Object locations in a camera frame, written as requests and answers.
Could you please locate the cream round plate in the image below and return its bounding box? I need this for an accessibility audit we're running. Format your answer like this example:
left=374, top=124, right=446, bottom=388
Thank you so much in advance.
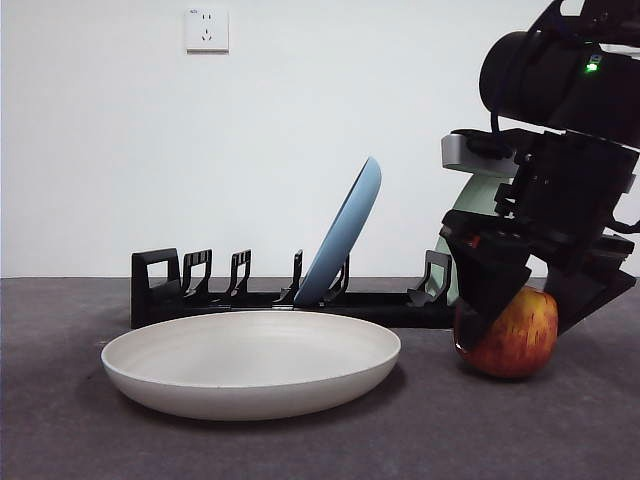
left=100, top=309, right=402, bottom=421

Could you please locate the green round plate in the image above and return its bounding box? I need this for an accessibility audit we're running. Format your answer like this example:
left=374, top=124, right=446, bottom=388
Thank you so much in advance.
left=433, top=172, right=516, bottom=306

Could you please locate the blue round plate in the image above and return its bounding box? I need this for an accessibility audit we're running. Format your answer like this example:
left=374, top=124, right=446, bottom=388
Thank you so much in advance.
left=292, top=156, right=382, bottom=305

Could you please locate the black plate rack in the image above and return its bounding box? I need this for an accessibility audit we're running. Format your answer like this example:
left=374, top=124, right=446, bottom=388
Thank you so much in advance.
left=130, top=248, right=459, bottom=330

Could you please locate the red yellow apple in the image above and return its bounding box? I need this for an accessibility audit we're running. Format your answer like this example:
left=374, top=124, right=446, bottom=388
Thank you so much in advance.
left=453, top=287, right=560, bottom=379

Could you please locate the white wall socket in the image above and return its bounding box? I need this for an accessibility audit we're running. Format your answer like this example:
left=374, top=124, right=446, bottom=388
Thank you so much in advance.
left=185, top=8, right=231, bottom=55

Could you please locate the pale grey camera box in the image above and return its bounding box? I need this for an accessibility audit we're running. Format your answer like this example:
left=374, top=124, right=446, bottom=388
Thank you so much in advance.
left=440, top=129, right=521, bottom=175

